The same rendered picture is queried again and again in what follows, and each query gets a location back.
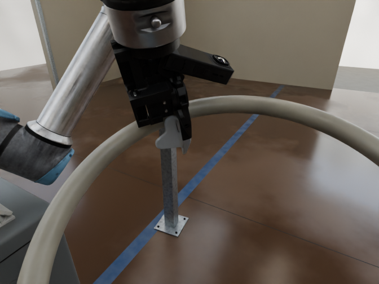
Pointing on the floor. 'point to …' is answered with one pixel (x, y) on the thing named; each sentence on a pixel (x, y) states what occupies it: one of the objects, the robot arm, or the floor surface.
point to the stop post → (170, 193)
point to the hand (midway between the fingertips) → (181, 136)
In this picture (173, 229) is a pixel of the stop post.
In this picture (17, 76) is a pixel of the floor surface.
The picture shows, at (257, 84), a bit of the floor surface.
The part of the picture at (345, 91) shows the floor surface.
